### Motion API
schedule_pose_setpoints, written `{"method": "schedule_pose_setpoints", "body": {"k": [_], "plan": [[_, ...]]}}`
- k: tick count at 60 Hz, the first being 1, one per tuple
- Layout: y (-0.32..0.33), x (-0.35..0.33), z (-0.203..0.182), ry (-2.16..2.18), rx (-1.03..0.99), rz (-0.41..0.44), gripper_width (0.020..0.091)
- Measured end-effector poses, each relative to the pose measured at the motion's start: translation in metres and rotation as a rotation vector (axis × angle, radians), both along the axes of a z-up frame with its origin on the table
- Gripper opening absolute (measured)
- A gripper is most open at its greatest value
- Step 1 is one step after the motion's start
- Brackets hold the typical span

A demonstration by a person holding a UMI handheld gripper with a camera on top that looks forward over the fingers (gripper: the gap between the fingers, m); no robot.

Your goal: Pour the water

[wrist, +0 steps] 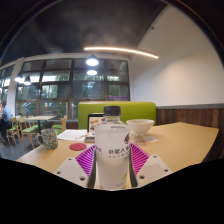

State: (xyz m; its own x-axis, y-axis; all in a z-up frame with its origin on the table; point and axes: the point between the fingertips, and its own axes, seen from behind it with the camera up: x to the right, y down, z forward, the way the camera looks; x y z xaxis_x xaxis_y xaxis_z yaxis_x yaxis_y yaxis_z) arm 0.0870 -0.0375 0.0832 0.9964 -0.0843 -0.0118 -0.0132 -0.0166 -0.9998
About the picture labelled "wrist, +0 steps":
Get small clear plastic wrapper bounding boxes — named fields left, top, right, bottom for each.
left=142, top=134, right=160, bottom=144

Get small grey handheld device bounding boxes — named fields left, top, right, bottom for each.
left=84, top=132, right=97, bottom=144

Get green speckled ceramic mug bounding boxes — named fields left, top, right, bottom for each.
left=35, top=128, right=59, bottom=150

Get white ceramic bowl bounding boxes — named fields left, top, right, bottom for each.
left=125, top=118, right=156, bottom=137

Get flat round red coaster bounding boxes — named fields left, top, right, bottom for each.
left=69, top=142, right=88, bottom=152

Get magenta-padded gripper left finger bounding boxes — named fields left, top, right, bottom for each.
left=54, top=143, right=98, bottom=190

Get wooden chairs with green seats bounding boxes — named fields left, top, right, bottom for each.
left=6, top=114, right=68, bottom=149

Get wooden dining table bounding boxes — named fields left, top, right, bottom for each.
left=25, top=114, right=58, bottom=134

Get person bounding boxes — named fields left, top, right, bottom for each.
left=0, top=100, right=13, bottom=138

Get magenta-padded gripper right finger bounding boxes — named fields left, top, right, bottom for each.
left=128, top=143, right=173, bottom=188

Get round pendant ceiling lamps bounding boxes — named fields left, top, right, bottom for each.
left=14, top=53, right=100, bottom=86

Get long linear ceiling light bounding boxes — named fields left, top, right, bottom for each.
left=83, top=45, right=160, bottom=60

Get clear plastic water bottle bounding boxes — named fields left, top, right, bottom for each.
left=94, top=105, right=132, bottom=191

